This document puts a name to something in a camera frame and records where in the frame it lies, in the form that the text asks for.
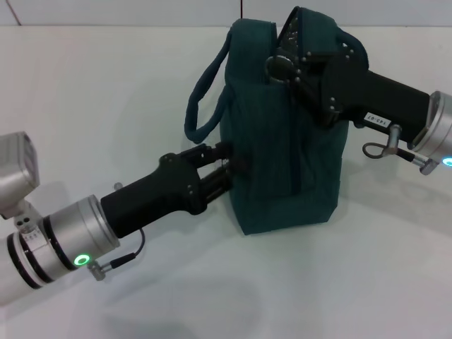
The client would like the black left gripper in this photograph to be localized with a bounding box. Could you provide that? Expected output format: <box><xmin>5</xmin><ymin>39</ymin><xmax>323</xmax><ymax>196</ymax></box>
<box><xmin>100</xmin><ymin>141</ymin><xmax>250</xmax><ymax>240</ymax></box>

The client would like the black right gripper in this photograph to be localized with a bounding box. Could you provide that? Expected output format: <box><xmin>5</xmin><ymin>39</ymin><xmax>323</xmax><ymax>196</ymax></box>
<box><xmin>287</xmin><ymin>44</ymin><xmax>434</xmax><ymax>143</ymax></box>

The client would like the metal zipper pull ring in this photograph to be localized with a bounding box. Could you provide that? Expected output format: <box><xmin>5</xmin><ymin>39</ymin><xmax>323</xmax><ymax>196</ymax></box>
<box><xmin>265</xmin><ymin>54</ymin><xmax>296</xmax><ymax>85</ymax></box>

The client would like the dark teal fabric bag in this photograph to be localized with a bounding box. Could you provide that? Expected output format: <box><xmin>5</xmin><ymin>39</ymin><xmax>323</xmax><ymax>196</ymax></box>
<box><xmin>185</xmin><ymin>6</ymin><xmax>370</xmax><ymax>237</ymax></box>

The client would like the grey right gripper cable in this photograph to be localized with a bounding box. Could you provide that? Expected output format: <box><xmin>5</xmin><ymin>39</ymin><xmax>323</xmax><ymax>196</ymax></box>
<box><xmin>362</xmin><ymin>124</ymin><xmax>442</xmax><ymax>176</ymax></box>

